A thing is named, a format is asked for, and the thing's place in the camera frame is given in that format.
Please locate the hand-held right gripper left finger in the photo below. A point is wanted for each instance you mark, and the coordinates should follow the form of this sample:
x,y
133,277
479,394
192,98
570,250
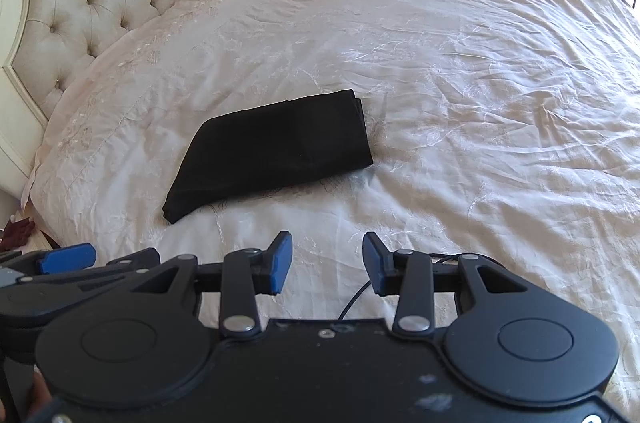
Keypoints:
x,y
280,264

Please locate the black pants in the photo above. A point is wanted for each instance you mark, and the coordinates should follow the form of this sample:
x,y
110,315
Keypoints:
x,y
270,153

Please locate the person's left hand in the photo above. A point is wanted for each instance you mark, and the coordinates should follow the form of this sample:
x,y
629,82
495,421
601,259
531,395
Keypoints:
x,y
39,398

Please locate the cream embroidered bedspread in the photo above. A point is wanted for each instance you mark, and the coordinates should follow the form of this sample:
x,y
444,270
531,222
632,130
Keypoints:
x,y
450,103

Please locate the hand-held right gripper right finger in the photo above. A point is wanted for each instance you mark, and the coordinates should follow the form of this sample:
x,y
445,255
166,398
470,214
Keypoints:
x,y
374,269

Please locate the dark red cloth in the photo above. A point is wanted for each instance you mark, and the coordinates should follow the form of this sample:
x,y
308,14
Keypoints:
x,y
17,234

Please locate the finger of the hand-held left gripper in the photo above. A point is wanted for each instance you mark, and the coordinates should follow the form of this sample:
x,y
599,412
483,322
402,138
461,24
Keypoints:
x,y
135,259
67,259

